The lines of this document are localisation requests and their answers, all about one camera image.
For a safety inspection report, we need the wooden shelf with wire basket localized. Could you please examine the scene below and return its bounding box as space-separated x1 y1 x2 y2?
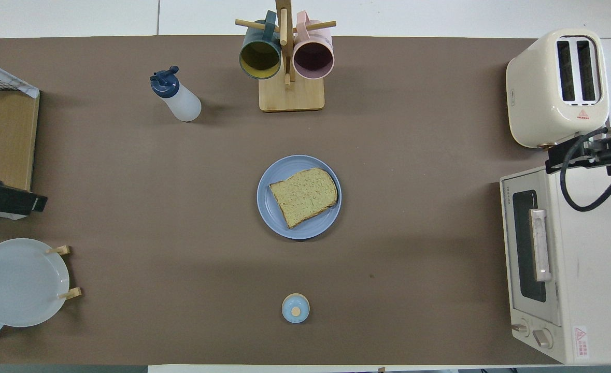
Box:
0 67 40 192

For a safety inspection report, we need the pink mug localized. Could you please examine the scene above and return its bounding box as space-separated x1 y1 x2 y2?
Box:
292 11 335 80

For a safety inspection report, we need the squeeze bottle with blue cap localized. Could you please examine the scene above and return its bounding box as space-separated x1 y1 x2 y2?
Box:
150 65 202 123

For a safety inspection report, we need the wooden mug tree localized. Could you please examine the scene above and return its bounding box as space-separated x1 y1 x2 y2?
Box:
235 0 337 112

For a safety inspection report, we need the pale grey plate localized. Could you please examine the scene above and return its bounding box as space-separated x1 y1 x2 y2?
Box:
0 238 70 328

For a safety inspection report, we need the white toaster oven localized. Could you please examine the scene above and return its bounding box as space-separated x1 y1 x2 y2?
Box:
500 163 611 365

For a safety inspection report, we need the blue round plate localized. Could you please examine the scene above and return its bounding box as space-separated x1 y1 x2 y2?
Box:
257 155 343 240

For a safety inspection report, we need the slice of toast bread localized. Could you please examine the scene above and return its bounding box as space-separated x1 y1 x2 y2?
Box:
268 167 339 229

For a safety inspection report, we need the small blue lidded jar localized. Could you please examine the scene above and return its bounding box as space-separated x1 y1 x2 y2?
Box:
281 293 311 324

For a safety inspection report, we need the marble patterned cloth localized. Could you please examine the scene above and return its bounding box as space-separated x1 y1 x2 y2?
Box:
0 55 40 99

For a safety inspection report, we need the brown table mat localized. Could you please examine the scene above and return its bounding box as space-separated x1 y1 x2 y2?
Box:
0 35 611 366

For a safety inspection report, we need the cream two-slot toaster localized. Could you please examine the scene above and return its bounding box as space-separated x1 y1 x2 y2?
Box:
506 27 610 151

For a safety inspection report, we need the dark teal mug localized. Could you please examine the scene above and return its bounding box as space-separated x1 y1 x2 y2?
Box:
239 10 283 80

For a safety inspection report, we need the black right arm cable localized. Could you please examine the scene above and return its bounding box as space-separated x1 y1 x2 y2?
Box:
560 114 611 212

